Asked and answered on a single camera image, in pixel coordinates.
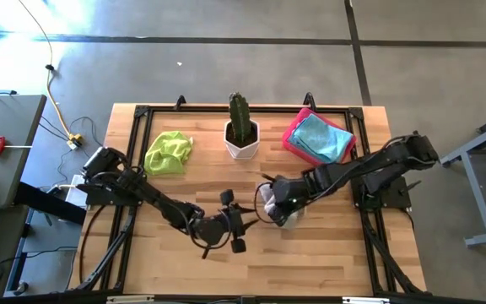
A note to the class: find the white electronics box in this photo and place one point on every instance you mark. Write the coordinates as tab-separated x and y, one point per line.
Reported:
72	194

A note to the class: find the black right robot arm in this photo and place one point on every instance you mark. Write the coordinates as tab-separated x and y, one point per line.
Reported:
374	169

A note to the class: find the white faceted plant pot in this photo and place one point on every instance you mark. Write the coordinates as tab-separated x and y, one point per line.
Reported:
243	153

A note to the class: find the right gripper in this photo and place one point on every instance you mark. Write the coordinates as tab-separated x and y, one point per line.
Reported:
289	194

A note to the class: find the grey microfiber towel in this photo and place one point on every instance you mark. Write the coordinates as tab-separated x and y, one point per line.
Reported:
295	220

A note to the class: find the green microfiber towel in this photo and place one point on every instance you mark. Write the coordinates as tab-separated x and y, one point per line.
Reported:
169	152

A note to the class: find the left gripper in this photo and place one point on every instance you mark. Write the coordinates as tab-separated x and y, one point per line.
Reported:
211	230

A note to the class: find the dark grey side table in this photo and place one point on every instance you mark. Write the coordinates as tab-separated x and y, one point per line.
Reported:
11	122

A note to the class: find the green cactus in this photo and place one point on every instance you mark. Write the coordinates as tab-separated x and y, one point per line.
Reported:
240	118

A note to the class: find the silver metal bracket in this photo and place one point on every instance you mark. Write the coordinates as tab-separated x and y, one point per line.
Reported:
365	300
129	299

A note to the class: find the pink plastic bin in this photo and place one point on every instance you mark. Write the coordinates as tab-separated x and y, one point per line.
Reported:
304	113

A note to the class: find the grey metal table frame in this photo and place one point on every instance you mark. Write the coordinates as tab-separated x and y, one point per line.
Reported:
479	198

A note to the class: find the blue microfiber towel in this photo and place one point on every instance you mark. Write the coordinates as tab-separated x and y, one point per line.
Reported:
319	137

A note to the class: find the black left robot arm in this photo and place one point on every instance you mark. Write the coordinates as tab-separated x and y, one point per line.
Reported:
154	198

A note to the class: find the black aluminium frame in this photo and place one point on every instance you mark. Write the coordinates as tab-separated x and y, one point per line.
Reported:
201	109

